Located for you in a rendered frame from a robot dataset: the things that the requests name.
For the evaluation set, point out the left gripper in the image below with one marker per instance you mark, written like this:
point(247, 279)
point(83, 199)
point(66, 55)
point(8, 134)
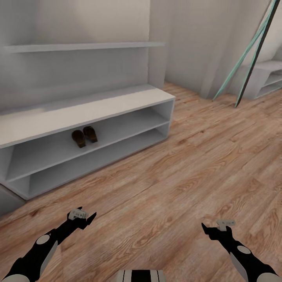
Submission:
point(81, 223)

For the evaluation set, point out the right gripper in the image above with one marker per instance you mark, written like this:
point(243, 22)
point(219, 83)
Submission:
point(217, 234)

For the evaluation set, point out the standing mirror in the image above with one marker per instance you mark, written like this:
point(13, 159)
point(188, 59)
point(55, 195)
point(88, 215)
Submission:
point(262, 32)

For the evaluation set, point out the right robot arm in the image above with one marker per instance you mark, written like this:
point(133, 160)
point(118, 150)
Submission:
point(250, 268)

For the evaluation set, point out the sandal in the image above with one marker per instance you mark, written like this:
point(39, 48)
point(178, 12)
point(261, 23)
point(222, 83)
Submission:
point(78, 138)
point(89, 131)

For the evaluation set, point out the robot trunk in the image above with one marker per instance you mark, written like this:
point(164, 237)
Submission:
point(141, 276)

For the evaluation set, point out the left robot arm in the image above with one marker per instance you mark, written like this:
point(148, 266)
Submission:
point(32, 265)

